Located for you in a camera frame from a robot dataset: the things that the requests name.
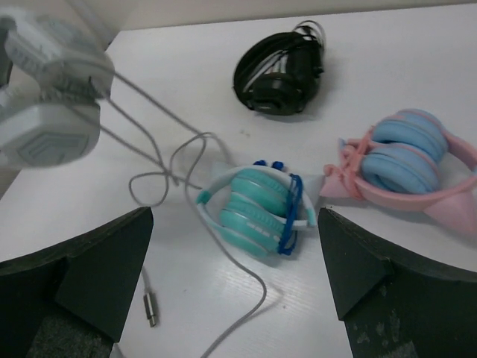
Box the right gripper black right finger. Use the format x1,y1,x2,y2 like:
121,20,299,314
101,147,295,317
318,208,476,357

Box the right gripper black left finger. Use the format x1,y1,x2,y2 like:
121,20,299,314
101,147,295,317
1,207,154,357

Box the grey headphone cable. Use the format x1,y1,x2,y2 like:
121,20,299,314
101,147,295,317
100,66,268,358

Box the grey white over-ear headphones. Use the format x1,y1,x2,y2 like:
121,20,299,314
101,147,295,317
1,7,114,169

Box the pink blue cat-ear headphones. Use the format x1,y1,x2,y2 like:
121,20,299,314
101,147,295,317
320,109,476,233

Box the black headphones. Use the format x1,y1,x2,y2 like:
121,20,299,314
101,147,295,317
233,20,326,116

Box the teal headphones blue cable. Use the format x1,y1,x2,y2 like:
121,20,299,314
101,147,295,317
196,159,318,268

